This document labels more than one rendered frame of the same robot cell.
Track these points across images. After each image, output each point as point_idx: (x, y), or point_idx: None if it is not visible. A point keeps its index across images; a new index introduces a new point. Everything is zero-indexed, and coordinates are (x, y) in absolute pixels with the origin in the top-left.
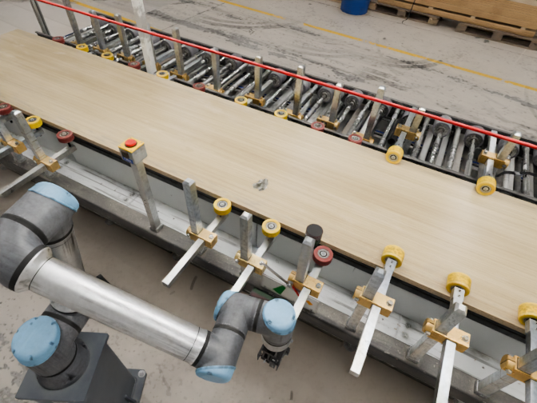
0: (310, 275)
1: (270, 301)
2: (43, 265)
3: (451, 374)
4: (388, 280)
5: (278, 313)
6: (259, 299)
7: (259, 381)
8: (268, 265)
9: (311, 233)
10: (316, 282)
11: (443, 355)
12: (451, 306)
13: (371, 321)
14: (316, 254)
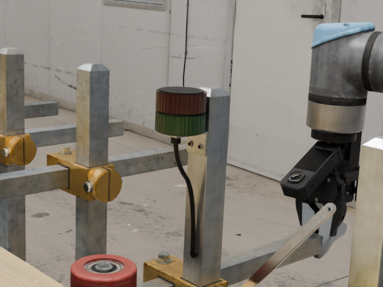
0: (166, 285)
1: (358, 23)
2: None
3: (59, 125)
4: (17, 171)
5: (347, 23)
6: (377, 41)
7: None
8: (312, 218)
9: (197, 89)
10: (165, 265)
11: (44, 131)
12: (7, 73)
13: (122, 156)
14: (127, 267)
